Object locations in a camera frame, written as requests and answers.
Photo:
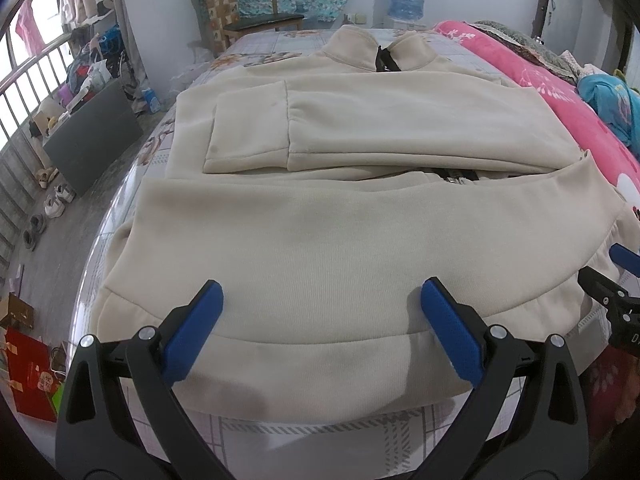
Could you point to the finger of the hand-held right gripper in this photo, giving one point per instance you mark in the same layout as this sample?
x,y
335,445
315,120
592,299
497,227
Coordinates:
x,y
627,259
607,287

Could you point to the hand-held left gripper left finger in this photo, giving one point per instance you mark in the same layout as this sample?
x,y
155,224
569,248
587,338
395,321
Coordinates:
x,y
195,332

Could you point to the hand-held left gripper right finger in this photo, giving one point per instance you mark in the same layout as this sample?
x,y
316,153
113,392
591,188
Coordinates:
x,y
450,332

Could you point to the cream zip jacket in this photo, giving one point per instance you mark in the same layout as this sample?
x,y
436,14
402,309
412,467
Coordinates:
x,y
320,240

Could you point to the green bag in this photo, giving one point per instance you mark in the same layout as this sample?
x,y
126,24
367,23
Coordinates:
x,y
60,400

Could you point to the red gift box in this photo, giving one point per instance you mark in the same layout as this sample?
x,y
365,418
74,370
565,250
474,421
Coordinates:
x,y
32,375

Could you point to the brown cardboard box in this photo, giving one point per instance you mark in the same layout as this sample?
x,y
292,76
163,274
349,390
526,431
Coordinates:
x,y
16,310

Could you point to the grey slipper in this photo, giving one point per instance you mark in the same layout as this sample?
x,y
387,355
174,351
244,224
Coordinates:
x,y
31,240
38,224

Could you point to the white sneaker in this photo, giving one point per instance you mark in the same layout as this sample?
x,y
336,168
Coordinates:
x,y
54,206
65,193

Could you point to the beige sandal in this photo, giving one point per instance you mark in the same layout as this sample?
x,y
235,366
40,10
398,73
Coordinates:
x,y
46,177

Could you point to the grey board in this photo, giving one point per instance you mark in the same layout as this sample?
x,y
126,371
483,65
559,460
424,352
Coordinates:
x,y
95,140

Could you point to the pink floral blanket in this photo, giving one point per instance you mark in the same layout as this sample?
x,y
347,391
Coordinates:
x,y
525,67

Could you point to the grey patterned blanket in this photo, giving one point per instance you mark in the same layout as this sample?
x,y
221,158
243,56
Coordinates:
x,y
530,47

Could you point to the blue packet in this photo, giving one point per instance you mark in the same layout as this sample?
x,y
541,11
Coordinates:
x,y
151,101

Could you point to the white plastic bag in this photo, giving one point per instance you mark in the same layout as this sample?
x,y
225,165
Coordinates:
x,y
100,75

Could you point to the blue bag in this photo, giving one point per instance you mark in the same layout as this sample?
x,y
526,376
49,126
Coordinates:
x,y
110,40

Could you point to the wooden chair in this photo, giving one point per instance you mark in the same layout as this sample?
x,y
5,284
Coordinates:
x,y
265,21

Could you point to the patterned cardboard box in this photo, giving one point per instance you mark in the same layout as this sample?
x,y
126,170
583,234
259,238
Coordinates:
x,y
217,5

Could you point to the hanging pink garment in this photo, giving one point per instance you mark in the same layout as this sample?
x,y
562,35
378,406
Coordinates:
x,y
29,27

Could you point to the white wall socket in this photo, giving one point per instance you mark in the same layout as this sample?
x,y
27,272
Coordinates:
x,y
356,18

